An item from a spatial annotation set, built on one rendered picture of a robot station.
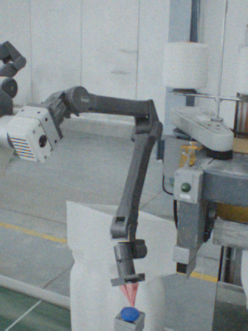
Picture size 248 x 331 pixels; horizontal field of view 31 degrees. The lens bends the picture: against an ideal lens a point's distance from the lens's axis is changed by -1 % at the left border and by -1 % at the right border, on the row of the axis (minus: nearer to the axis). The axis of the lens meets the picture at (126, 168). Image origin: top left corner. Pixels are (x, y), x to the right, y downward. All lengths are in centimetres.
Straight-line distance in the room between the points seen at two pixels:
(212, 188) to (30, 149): 55
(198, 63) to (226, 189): 49
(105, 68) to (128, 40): 60
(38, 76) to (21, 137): 685
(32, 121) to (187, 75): 64
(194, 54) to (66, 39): 612
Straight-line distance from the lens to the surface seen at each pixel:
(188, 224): 144
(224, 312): 202
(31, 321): 231
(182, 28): 632
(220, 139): 146
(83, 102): 134
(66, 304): 240
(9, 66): 194
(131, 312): 153
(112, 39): 724
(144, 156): 158
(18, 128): 121
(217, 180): 137
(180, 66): 162
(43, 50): 793
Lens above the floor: 174
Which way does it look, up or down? 18 degrees down
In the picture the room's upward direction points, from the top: 2 degrees clockwise
